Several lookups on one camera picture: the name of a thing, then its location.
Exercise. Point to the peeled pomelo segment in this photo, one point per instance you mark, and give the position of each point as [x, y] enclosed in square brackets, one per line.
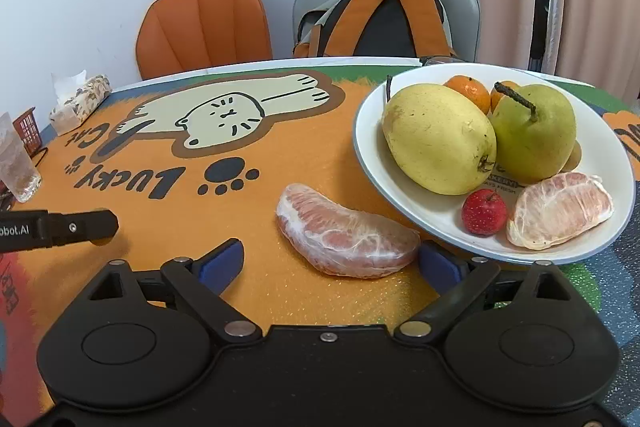
[345, 232]
[560, 212]

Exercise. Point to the small red fruit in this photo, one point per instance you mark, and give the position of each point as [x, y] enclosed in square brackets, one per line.
[482, 213]

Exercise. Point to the small red basket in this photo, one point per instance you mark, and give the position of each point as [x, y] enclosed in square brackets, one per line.
[30, 129]

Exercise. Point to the patterned tissue box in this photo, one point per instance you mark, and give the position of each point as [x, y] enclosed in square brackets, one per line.
[80, 104]

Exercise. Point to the yellow-green pear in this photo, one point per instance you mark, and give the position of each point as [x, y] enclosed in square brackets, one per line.
[535, 142]

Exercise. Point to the orange cat print mat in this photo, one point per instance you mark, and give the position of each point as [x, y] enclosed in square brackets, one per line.
[150, 217]

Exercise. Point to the small brown round fruit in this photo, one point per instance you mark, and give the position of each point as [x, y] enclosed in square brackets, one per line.
[575, 159]

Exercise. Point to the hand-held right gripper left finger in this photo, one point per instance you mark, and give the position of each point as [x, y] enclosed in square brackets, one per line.
[220, 264]

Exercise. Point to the orange and black backpack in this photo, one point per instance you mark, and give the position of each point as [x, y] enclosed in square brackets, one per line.
[390, 27]

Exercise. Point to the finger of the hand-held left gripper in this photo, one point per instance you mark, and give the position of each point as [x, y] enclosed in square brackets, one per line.
[75, 227]

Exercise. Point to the white plate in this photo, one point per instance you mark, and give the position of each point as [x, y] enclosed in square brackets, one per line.
[595, 142]

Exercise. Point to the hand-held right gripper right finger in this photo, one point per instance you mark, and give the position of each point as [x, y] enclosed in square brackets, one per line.
[442, 267]

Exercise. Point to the yellow speckled pear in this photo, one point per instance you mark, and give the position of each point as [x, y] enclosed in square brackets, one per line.
[435, 137]

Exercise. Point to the mandarin orange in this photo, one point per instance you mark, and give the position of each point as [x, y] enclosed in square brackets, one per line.
[467, 93]
[497, 103]

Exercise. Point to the clear glass cup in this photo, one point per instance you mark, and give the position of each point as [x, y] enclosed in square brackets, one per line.
[17, 167]

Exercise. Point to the orange chair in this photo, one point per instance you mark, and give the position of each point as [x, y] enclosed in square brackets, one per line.
[205, 27]

